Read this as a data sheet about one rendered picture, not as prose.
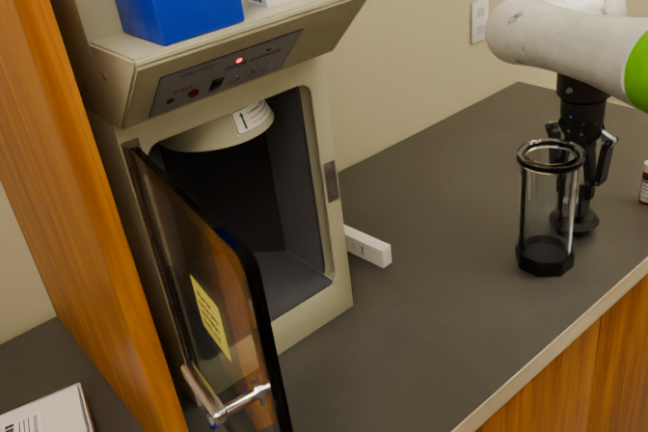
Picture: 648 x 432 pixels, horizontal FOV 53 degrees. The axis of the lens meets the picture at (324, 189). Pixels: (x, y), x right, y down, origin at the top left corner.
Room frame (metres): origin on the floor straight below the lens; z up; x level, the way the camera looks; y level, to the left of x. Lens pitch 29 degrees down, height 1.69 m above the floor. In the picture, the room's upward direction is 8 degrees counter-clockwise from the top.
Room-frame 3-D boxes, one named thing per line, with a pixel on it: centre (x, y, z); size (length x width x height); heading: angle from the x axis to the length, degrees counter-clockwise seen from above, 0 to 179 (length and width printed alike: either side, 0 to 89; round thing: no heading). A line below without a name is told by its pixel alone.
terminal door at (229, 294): (0.57, 0.14, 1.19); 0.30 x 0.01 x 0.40; 29
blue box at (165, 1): (0.71, 0.13, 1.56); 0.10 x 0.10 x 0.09; 36
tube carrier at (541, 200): (0.95, -0.38, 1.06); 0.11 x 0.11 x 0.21
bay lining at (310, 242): (0.90, 0.18, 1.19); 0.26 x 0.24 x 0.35; 126
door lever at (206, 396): (0.49, 0.13, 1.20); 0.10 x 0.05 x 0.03; 29
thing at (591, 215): (1.04, -0.47, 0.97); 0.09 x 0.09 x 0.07
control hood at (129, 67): (0.76, 0.07, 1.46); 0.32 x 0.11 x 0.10; 126
